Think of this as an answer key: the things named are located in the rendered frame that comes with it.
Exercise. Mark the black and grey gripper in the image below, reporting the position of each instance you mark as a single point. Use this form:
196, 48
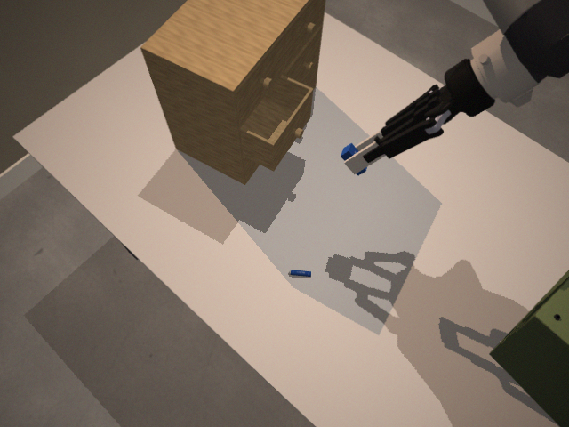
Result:
462, 93

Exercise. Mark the brown wooden chest of drawers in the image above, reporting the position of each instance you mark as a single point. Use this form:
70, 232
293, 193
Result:
199, 58

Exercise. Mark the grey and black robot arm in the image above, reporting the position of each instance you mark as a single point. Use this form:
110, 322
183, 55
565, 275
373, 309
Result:
532, 28

